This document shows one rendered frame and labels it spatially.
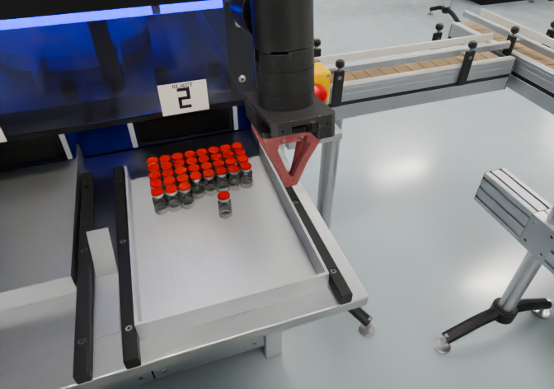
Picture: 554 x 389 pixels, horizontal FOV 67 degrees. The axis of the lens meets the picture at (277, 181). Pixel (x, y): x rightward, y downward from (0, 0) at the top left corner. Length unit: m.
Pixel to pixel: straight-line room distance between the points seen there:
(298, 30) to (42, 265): 0.52
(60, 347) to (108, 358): 0.07
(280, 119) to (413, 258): 1.55
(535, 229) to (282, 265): 0.93
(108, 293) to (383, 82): 0.76
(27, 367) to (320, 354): 1.10
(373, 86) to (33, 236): 0.77
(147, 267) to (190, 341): 0.14
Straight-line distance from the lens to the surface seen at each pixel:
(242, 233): 0.68
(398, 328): 1.67
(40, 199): 0.85
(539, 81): 1.28
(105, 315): 0.63
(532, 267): 1.50
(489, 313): 1.66
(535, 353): 1.80
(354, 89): 1.03
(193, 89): 0.77
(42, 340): 0.65
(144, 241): 0.70
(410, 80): 1.11
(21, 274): 0.73
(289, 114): 0.39
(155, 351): 0.58
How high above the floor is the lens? 1.38
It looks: 39 degrees down
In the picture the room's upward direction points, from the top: straight up
